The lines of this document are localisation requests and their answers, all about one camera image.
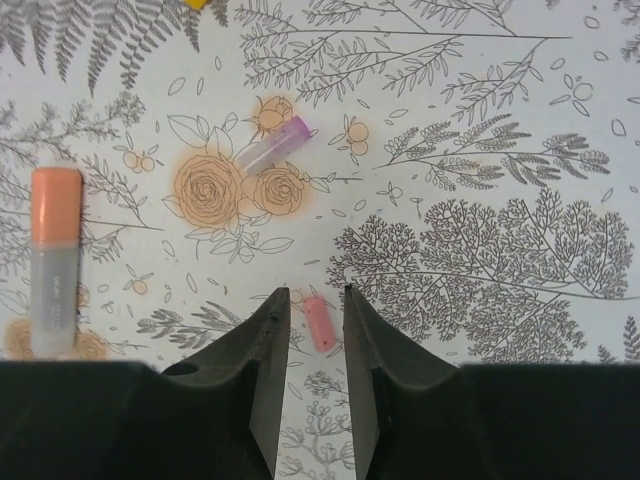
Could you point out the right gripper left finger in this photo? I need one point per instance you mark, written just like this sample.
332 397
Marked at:
230 398

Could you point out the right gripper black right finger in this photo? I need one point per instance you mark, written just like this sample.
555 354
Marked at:
401 408

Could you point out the pink pen cap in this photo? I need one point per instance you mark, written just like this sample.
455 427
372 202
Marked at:
319 323

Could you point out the grey orange highlighter pen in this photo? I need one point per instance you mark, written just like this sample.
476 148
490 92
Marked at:
53 298

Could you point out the orange pen cap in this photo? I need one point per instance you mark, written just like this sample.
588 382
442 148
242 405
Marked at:
56 201

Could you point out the floral tablecloth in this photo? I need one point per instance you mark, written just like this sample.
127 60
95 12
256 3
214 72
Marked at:
473 169

